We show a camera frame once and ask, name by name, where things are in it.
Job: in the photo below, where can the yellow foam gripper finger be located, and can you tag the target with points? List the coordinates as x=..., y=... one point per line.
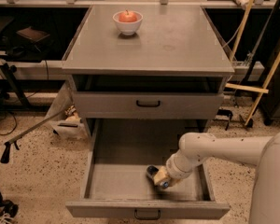
x=161, y=178

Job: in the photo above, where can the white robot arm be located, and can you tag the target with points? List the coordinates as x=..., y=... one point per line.
x=262, y=152

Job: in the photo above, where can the open grey lower drawer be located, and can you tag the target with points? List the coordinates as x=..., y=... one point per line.
x=116, y=181

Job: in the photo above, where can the closed grey upper drawer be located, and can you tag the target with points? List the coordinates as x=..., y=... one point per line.
x=121, y=105

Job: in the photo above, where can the grey drawer cabinet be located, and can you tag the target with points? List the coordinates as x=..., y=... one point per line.
x=175, y=50

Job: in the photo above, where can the white plastic bag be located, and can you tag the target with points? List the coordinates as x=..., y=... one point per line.
x=66, y=122

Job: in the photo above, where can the white ceramic bowl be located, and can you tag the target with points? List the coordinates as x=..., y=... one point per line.
x=128, y=28

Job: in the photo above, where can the grabber reacher stick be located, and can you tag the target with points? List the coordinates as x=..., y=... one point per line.
x=13, y=141

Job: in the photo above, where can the dark sneaker shoe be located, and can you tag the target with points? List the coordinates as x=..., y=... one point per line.
x=8, y=210

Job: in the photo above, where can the red apple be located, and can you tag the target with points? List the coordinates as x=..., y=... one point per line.
x=127, y=16

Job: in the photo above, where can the brown book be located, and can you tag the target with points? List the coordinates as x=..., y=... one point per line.
x=32, y=34

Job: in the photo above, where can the black drawer handle lower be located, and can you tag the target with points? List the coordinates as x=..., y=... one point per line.
x=147, y=214

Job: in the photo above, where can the black drawer handle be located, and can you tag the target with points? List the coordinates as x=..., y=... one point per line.
x=147, y=104
x=147, y=214

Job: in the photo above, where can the black drawer handle upper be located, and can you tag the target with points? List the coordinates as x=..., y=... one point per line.
x=147, y=104

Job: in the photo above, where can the wooden easel frame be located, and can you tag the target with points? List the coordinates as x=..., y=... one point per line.
x=248, y=122

